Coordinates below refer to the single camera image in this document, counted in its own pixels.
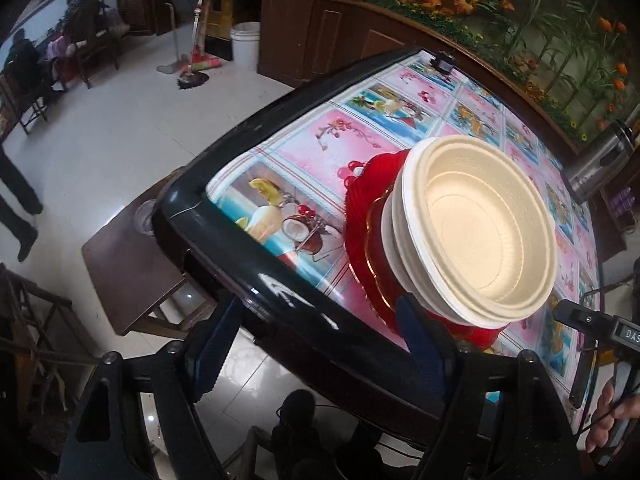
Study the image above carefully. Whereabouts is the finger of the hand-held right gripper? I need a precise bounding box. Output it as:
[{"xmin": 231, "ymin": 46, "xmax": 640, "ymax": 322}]
[
  {"xmin": 569, "ymin": 337, "xmax": 597, "ymax": 409},
  {"xmin": 552, "ymin": 300, "xmax": 617, "ymax": 335}
]

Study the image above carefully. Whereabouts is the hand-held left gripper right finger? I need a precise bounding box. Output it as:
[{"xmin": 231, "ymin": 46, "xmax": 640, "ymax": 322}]
[{"xmin": 395, "ymin": 292, "xmax": 583, "ymax": 480}]

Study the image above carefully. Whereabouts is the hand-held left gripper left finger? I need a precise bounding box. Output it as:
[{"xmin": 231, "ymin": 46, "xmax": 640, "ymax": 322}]
[{"xmin": 60, "ymin": 294, "xmax": 244, "ymax": 480}]

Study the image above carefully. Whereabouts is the beige ribbed plastic bowl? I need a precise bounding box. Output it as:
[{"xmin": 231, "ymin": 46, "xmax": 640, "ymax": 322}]
[{"xmin": 400, "ymin": 137, "xmax": 558, "ymax": 329}]

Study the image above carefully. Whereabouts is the gold-rimmed red glass plate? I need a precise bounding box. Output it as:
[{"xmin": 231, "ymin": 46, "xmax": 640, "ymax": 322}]
[{"xmin": 365, "ymin": 185, "xmax": 501, "ymax": 333}]

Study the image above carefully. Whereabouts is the large white foam bowl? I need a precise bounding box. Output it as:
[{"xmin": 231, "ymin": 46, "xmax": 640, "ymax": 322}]
[{"xmin": 391, "ymin": 165, "xmax": 503, "ymax": 331}]

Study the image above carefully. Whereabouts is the large red glass plate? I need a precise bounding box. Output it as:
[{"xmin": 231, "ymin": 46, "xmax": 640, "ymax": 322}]
[{"xmin": 344, "ymin": 152, "xmax": 506, "ymax": 346}]

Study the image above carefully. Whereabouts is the person's right hand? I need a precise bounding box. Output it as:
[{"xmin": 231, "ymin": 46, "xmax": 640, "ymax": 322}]
[{"xmin": 585, "ymin": 384, "xmax": 640, "ymax": 455}]

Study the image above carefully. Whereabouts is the dark round object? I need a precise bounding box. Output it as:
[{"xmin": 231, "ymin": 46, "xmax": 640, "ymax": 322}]
[{"xmin": 274, "ymin": 389, "xmax": 321, "ymax": 442}]

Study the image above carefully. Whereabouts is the wooden side table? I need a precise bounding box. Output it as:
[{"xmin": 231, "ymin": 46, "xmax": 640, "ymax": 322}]
[{"xmin": 81, "ymin": 199, "xmax": 218, "ymax": 338}]

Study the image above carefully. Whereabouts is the round ashtray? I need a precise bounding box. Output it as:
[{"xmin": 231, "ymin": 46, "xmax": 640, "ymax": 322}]
[{"xmin": 134, "ymin": 200, "xmax": 160, "ymax": 237}]

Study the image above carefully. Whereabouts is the stainless steel thermos flask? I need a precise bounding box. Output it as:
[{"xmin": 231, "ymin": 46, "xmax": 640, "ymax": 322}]
[{"xmin": 562, "ymin": 119, "xmax": 638, "ymax": 205}]

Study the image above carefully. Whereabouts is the wooden rack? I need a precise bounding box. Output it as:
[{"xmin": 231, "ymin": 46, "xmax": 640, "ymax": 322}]
[{"xmin": 0, "ymin": 264, "xmax": 103, "ymax": 413}]

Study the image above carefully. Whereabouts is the printed fruit and flower tablecloth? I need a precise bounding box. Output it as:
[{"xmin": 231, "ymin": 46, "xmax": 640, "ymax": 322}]
[{"xmin": 207, "ymin": 57, "xmax": 601, "ymax": 436}]

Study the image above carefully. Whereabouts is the black-framed table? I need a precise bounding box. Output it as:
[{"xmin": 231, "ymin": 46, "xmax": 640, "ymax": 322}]
[{"xmin": 152, "ymin": 47, "xmax": 601, "ymax": 441}]

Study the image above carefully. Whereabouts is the mop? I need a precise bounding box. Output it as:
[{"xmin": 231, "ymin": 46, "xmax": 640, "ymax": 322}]
[{"xmin": 156, "ymin": 4, "xmax": 190, "ymax": 75}]

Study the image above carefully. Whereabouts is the flower and bamboo glass screen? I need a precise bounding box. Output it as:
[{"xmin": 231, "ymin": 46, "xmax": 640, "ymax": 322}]
[{"xmin": 367, "ymin": 0, "xmax": 640, "ymax": 143}]

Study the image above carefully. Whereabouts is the white plastic bucket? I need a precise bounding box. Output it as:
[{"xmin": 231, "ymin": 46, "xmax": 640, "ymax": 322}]
[{"xmin": 230, "ymin": 22, "xmax": 262, "ymax": 69}]

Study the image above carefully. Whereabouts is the wooden chair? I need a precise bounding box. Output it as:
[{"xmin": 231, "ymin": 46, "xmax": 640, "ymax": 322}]
[{"xmin": 64, "ymin": 0, "xmax": 123, "ymax": 89}]

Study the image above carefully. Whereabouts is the wooden partition cabinet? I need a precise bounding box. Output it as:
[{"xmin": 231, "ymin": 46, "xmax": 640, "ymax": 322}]
[{"xmin": 260, "ymin": 0, "xmax": 591, "ymax": 156}]

